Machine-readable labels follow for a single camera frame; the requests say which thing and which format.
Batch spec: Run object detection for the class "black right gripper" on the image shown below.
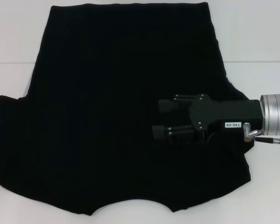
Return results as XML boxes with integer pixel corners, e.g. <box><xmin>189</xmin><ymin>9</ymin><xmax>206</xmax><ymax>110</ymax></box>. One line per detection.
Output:
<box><xmin>151</xmin><ymin>92</ymin><xmax>264</xmax><ymax>144</ymax></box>

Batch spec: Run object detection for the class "black shirt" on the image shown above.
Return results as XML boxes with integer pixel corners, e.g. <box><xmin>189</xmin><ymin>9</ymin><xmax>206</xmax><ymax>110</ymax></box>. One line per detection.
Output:
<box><xmin>0</xmin><ymin>1</ymin><xmax>257</xmax><ymax>212</ymax></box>

